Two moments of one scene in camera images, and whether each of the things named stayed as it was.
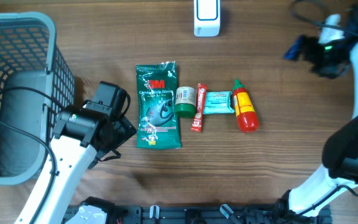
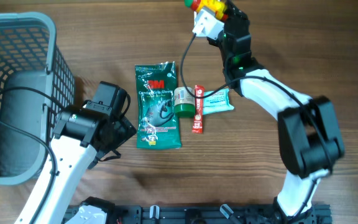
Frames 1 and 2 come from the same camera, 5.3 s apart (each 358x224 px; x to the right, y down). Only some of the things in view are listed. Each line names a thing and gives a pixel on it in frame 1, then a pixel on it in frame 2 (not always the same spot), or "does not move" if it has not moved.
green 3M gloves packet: (157, 93) does not move
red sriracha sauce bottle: (247, 117) -> (219, 5)
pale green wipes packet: (218, 102) does not move
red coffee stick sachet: (197, 122) does not move
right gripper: (330, 70) -> (235, 12)
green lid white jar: (185, 101) does not move
